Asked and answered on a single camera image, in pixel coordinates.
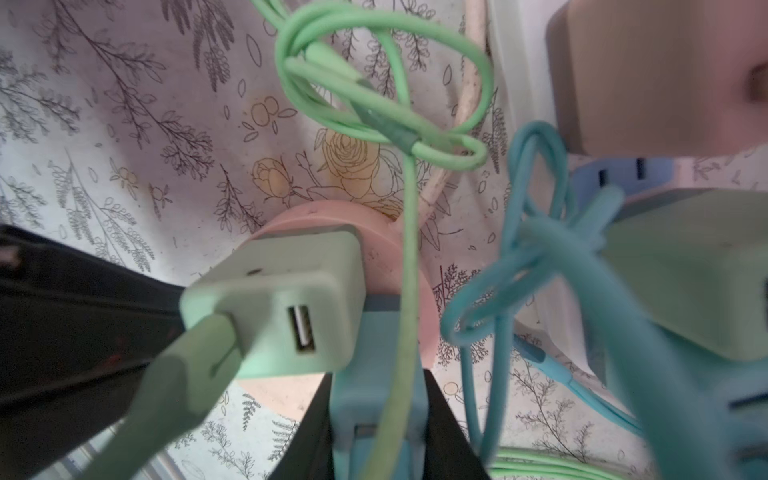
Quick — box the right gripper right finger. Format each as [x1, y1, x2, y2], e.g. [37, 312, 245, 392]
[423, 369, 489, 480]

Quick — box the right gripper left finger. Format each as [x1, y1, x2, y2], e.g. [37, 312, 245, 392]
[268, 374, 333, 480]

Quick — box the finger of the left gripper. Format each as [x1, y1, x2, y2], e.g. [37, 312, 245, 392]
[1, 225, 184, 479]

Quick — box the teal plug adapter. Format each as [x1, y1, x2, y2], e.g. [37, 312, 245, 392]
[329, 294, 429, 479]

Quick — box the light green plug adapter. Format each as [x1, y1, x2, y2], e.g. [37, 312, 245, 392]
[180, 225, 366, 379]

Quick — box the white blue power strip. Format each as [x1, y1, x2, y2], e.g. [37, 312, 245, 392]
[485, 0, 768, 373]

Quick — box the blue plug adapter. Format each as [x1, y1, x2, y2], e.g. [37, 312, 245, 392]
[605, 347, 768, 480]

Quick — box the pink plug adapter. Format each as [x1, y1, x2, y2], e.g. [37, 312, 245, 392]
[546, 1, 767, 157]

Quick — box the round pink power socket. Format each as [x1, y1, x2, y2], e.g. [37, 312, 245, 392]
[237, 200, 440, 421]

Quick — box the green cable bundle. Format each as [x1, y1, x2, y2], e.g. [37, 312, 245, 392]
[77, 0, 739, 480]

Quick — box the pink round socket cord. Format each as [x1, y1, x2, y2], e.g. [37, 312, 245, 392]
[392, 0, 490, 235]

